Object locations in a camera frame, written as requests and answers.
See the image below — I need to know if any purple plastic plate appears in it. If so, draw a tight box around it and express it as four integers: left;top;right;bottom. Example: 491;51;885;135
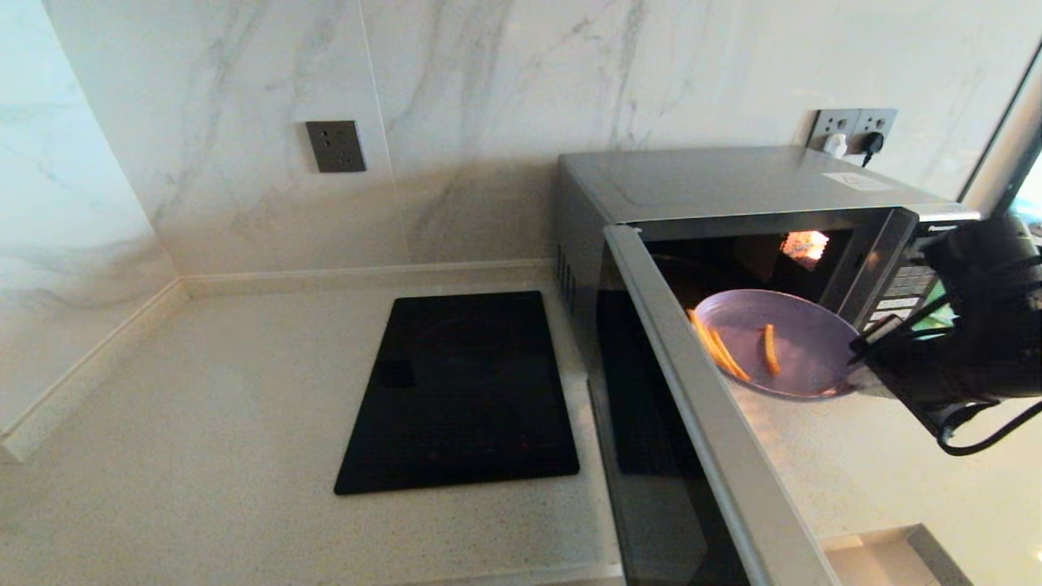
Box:
690;289;865;400

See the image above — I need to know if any silver black microwave oven body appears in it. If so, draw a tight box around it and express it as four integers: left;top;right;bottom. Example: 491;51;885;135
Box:
556;145;983;387

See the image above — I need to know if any black glass induction cooktop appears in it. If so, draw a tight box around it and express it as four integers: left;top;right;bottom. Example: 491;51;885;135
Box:
334;291;581;496

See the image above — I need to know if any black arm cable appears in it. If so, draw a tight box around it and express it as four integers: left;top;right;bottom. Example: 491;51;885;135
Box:
936;397;1042;457

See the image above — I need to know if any grey wall power socket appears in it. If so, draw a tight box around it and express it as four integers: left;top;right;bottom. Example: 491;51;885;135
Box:
810;108;860;155
853;108;900;157

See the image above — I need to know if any dark grey single wall socket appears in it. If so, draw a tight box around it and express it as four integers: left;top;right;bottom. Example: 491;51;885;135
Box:
305;120;368;173

